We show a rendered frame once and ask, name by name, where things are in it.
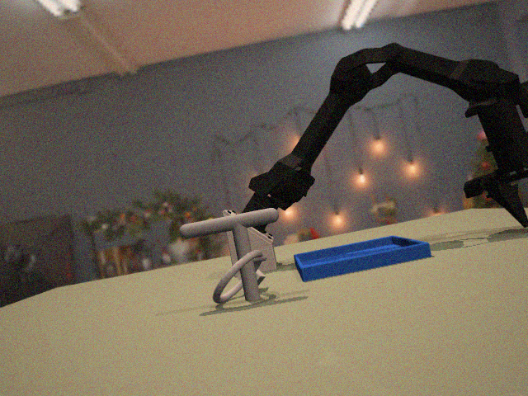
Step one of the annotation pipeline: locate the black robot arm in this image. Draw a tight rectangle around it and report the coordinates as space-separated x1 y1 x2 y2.
242 42 528 213

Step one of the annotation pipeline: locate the grey metal ring with small tab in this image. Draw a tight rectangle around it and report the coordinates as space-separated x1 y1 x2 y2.
213 250 266 304

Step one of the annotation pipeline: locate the blue tray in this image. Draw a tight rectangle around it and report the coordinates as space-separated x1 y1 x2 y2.
294 236 431 282

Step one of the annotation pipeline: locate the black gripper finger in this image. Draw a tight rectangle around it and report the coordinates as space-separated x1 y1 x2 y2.
486 183 528 228

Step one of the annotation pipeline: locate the grey metal cross-bar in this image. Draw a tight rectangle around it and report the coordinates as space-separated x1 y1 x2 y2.
179 208 279 300

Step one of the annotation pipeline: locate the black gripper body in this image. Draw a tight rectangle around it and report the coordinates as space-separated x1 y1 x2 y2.
464 126 528 198

